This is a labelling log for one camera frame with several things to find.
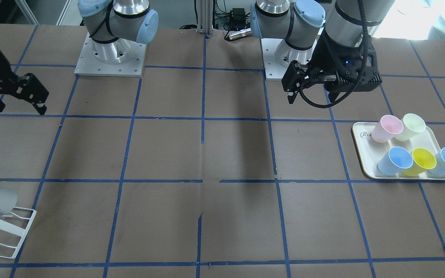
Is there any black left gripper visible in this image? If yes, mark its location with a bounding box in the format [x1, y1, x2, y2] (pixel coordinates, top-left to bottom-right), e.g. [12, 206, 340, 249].
[281, 31, 363, 105]

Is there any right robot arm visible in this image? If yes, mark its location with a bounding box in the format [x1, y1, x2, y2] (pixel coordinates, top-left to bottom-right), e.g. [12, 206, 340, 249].
[0, 0, 159, 115]

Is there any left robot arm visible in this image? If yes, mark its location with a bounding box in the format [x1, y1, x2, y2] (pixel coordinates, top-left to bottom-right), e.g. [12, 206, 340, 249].
[250, 0, 394, 108]

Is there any pink plastic cup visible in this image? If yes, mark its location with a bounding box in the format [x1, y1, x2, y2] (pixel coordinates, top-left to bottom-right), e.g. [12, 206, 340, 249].
[371, 115, 404, 144]

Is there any pale green plastic cup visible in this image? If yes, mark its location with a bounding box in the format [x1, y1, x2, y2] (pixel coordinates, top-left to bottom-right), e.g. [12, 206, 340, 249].
[394, 113, 427, 141]

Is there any yellow plastic cup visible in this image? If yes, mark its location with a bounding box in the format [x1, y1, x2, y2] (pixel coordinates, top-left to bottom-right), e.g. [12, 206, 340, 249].
[402, 147, 437, 176]

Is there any white serving tray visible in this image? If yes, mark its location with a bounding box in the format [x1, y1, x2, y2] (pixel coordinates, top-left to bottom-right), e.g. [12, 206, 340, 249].
[352, 122, 445, 181]

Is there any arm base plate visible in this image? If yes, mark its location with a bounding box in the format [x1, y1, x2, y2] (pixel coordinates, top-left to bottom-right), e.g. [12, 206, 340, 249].
[261, 38, 318, 81]
[75, 34, 147, 78]

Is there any aluminium frame post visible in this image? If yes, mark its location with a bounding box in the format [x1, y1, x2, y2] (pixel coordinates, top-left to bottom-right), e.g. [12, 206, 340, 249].
[196, 0, 214, 37]

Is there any white wire cup rack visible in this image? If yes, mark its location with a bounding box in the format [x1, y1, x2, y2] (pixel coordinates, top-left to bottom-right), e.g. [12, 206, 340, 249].
[0, 207, 37, 260]

